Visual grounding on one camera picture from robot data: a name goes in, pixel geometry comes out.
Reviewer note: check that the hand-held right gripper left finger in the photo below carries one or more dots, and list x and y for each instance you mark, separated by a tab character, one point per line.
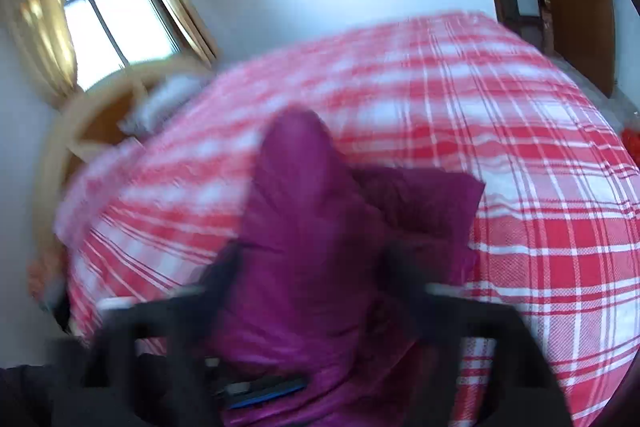
220	297

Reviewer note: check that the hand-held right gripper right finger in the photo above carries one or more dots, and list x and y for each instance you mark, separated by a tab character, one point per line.
412	297

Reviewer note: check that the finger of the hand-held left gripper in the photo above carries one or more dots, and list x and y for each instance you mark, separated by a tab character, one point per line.
265	393

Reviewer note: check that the magenta padded jacket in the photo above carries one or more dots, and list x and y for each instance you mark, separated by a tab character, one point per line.
310	217

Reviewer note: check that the orange object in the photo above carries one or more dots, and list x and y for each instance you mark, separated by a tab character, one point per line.
45	279

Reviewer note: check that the red plaid bed sheet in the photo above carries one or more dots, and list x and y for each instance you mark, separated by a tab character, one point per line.
525	147

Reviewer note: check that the white pillow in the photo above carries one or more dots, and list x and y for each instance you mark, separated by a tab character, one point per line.
165	104

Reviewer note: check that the dark cloth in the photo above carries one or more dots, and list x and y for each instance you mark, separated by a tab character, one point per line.
40	392

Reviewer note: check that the wooden headboard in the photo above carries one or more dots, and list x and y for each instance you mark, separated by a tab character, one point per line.
60	142

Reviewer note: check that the red object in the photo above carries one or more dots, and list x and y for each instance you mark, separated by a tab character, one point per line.
631	141

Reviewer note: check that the window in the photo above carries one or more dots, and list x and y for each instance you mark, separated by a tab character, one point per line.
110	22

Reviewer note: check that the brown wooden door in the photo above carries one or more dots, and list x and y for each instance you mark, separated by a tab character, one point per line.
575	17

